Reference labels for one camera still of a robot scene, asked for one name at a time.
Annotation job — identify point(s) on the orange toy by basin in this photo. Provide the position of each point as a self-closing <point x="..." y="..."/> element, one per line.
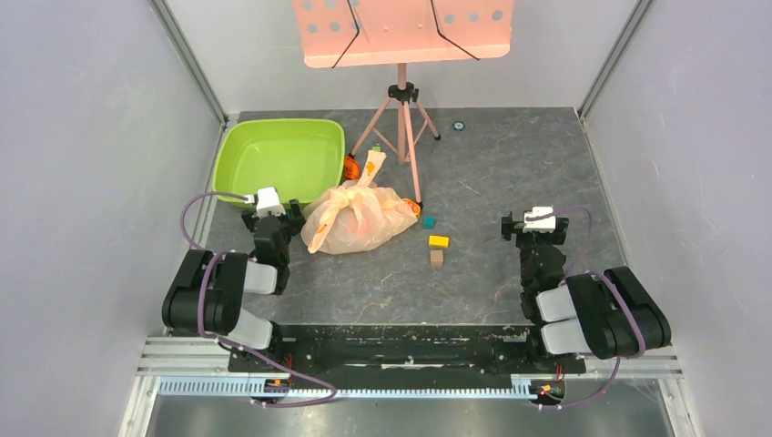
<point x="351" y="168"/>

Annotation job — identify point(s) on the yellow block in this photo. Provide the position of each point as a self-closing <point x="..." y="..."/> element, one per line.
<point x="439" y="241"/>

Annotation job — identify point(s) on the brown wooden block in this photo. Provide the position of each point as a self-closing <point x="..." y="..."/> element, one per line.
<point x="436" y="258"/>

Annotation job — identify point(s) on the green plastic basin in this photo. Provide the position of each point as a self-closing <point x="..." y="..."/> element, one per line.
<point x="300" y="157"/>

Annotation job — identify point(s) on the yellow red toy fruit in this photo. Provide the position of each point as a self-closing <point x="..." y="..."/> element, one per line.
<point x="415" y="207"/>

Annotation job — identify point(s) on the pink music stand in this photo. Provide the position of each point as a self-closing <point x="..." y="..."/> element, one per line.
<point x="372" y="33"/>

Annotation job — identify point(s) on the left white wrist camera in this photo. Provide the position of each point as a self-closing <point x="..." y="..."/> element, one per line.
<point x="266" y="203"/>

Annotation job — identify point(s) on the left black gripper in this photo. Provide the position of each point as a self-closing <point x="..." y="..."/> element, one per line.
<point x="295" y="224"/>

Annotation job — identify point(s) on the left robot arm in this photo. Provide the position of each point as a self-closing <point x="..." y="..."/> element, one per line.
<point x="209" y="291"/>

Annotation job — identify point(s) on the translucent orange plastic bag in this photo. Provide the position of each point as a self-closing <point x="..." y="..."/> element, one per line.
<point x="357" y="215"/>

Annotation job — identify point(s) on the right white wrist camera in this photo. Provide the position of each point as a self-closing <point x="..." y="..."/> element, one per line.
<point x="539" y="219"/>

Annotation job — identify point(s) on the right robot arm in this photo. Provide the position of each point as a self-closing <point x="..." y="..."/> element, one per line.
<point x="607" y="314"/>

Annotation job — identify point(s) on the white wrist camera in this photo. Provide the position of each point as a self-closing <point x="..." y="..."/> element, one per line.
<point x="539" y="219"/>
<point x="266" y="203"/>

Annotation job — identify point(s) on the teal small cube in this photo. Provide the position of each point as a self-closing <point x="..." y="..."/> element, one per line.
<point x="428" y="222"/>

